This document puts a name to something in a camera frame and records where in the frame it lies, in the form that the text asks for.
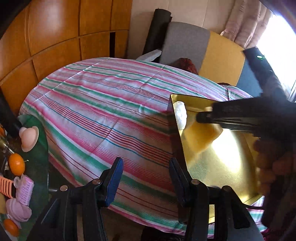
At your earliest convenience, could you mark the gold metal tray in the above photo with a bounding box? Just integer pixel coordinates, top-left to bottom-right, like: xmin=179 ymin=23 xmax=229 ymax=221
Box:
xmin=169 ymin=93 xmax=265 ymax=224

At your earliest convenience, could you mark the round yellow sponge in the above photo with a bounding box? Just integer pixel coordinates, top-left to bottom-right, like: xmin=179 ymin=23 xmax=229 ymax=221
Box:
xmin=183 ymin=121 xmax=223 ymax=153

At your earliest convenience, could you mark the clear plastic bag bundle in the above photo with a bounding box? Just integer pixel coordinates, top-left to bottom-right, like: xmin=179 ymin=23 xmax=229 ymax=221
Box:
xmin=173 ymin=101 xmax=187 ymax=131

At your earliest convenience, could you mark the person's right hand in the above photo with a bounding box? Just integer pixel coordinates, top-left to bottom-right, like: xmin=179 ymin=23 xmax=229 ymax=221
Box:
xmin=253 ymin=138 xmax=295 ymax=196

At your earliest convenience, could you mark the pink folded cloth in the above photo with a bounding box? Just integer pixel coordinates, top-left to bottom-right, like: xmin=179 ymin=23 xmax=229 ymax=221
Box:
xmin=6 ymin=198 xmax=32 ymax=222

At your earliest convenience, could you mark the green glass nightstand top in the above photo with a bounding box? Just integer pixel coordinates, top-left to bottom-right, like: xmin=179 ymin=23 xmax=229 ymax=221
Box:
xmin=0 ymin=114 xmax=50 ymax=241

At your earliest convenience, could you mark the lower orange fruit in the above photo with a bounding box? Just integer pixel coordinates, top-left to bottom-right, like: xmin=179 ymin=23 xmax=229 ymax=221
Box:
xmin=3 ymin=219 xmax=20 ymax=237

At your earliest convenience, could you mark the orange fruit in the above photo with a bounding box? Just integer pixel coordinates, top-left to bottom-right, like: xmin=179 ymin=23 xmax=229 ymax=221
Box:
xmin=3 ymin=219 xmax=20 ymax=237
xmin=9 ymin=153 xmax=25 ymax=176

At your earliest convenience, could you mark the orange comb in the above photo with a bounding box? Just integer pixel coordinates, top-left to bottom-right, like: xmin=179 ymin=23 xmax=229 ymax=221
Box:
xmin=0 ymin=176 xmax=15 ymax=198

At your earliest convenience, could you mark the upper orange fruit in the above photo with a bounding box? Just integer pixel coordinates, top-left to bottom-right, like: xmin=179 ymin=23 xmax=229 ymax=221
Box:
xmin=9 ymin=153 xmax=25 ymax=176

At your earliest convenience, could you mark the grey yellow blue headboard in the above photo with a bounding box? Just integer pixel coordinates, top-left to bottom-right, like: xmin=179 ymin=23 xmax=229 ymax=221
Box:
xmin=159 ymin=22 xmax=262 ymax=97

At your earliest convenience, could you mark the pink curtain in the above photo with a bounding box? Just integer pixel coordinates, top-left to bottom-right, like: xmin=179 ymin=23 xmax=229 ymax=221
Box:
xmin=220 ymin=0 xmax=272 ymax=49

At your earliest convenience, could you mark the striped pink green bedspread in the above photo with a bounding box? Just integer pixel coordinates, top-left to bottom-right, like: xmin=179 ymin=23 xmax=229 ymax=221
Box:
xmin=18 ymin=57 xmax=269 ymax=239

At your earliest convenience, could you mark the dark red cushion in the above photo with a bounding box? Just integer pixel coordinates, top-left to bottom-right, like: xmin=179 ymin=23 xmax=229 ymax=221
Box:
xmin=170 ymin=58 xmax=198 ymax=75

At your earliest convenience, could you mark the white foam piece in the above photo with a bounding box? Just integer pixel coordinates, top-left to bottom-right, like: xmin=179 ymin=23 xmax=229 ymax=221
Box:
xmin=136 ymin=49 xmax=162 ymax=62

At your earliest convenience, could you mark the black rolled mat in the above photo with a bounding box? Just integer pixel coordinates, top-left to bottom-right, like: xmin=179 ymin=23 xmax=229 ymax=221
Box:
xmin=142 ymin=9 xmax=172 ymax=54

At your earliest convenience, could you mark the wooden wardrobe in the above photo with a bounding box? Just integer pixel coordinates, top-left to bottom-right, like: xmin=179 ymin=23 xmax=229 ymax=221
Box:
xmin=1 ymin=1 xmax=132 ymax=114

